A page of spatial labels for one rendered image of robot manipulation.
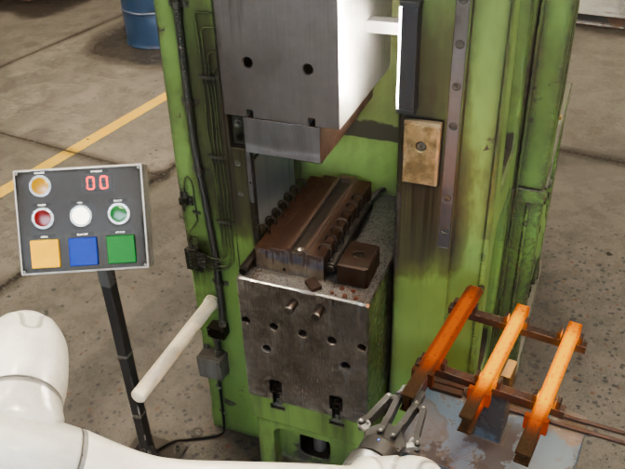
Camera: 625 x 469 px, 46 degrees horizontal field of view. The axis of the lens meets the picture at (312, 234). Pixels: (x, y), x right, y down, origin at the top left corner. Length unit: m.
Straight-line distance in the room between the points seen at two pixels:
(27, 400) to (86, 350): 2.20
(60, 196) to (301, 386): 0.86
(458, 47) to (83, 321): 2.27
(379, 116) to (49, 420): 1.43
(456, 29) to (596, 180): 2.87
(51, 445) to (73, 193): 1.07
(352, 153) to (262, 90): 0.62
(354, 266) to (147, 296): 1.76
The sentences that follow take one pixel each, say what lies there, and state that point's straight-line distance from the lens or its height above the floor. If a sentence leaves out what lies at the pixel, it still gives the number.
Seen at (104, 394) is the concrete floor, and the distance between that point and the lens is 3.08.
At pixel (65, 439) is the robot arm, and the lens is 1.09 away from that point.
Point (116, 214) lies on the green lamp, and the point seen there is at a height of 1.09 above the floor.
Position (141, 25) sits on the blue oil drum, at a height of 0.21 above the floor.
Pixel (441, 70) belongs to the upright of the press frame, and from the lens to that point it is 1.74.
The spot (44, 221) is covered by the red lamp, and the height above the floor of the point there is 1.08.
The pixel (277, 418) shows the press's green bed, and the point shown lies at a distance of 2.33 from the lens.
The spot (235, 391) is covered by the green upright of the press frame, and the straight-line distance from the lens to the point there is 2.65.
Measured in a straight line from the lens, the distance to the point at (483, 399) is 1.55.
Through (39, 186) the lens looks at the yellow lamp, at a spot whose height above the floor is 1.16.
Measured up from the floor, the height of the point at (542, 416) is 1.02.
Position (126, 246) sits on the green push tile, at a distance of 2.01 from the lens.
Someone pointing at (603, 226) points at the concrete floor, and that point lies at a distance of 4.06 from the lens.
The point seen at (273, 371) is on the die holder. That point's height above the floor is 0.59.
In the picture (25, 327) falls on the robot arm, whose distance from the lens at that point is 1.21.
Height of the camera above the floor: 2.11
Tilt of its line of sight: 34 degrees down
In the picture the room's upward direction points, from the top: 2 degrees counter-clockwise
